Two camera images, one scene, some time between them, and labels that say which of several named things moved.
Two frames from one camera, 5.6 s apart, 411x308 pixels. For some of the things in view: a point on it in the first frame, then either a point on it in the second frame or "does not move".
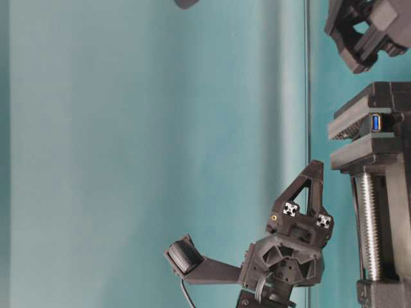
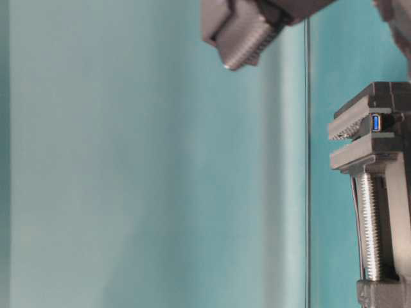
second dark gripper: x=359 y=40 to x=241 y=29
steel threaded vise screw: x=370 y=226 does not move
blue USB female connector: x=376 y=122 does not move
